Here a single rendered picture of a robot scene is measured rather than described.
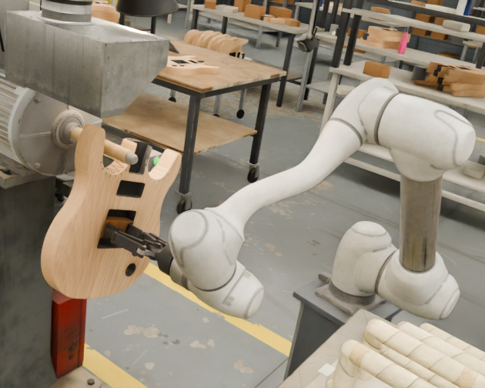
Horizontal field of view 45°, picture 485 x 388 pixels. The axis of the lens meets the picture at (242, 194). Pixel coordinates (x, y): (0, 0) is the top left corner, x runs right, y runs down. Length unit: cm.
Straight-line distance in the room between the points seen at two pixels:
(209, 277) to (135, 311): 185
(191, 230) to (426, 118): 59
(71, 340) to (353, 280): 94
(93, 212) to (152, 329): 154
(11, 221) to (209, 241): 77
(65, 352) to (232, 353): 95
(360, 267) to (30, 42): 115
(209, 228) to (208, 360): 169
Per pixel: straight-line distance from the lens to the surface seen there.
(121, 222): 144
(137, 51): 116
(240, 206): 114
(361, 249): 184
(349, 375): 93
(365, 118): 140
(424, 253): 167
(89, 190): 133
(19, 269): 179
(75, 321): 202
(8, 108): 145
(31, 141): 143
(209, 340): 282
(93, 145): 129
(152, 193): 149
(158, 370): 263
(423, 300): 178
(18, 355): 196
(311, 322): 198
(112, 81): 114
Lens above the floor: 174
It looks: 23 degrees down
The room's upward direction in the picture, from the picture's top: 10 degrees clockwise
